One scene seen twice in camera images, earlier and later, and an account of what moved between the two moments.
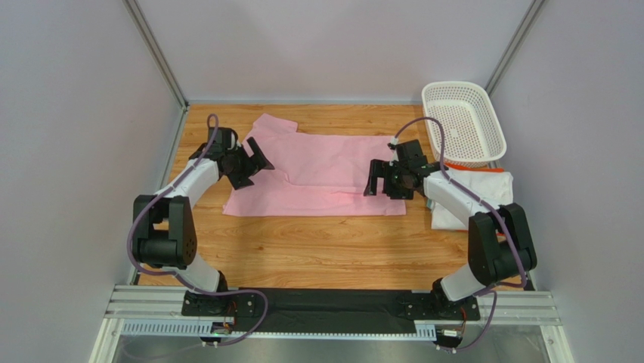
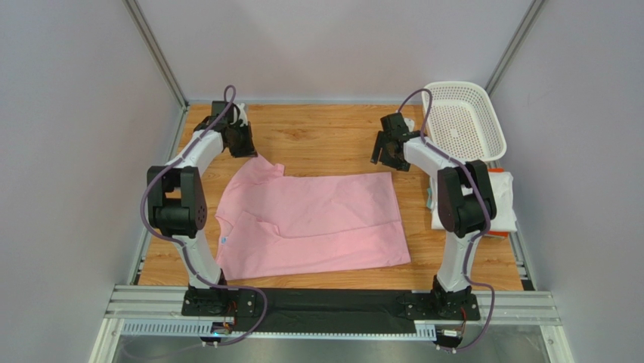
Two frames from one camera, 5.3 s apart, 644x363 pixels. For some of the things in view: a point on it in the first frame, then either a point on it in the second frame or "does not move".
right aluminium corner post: x=512 y=47 does not move
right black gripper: x=389 y=178 -> x=387 y=149
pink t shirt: x=314 y=174 -> x=273 y=224
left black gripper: x=254 y=164 -> x=248 y=150
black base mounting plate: x=321 y=311 does not move
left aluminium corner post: x=158 y=51 does not move
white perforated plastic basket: x=473 y=136 does not move
